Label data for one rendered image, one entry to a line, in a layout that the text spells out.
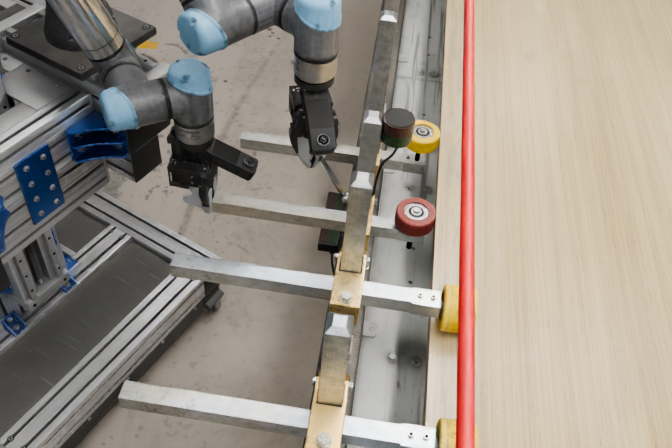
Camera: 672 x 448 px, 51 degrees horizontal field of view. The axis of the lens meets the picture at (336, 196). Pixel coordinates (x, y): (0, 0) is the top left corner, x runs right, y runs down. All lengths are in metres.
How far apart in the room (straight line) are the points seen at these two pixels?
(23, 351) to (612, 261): 1.51
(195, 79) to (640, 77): 1.17
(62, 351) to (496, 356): 1.25
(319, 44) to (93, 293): 1.25
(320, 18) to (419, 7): 1.48
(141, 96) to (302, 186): 1.53
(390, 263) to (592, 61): 0.75
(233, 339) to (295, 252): 0.41
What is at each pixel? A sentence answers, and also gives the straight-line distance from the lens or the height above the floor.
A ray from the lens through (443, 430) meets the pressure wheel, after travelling 1.07.
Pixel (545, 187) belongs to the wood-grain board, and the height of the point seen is 0.90.
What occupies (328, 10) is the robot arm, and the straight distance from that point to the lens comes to 1.15.
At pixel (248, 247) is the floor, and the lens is 2.52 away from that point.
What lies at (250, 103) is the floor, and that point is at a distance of 3.10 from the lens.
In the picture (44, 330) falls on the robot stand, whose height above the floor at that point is 0.21.
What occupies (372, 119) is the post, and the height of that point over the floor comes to 1.10.
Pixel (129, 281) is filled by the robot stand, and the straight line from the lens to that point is 2.20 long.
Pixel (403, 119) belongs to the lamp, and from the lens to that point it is 1.31.
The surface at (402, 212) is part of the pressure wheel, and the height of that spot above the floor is 0.91.
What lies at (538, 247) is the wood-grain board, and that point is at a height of 0.90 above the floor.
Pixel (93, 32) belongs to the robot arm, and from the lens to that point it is 1.31.
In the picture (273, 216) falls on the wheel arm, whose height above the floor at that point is 0.85.
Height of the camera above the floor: 1.92
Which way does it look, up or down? 45 degrees down
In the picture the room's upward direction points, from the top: 5 degrees clockwise
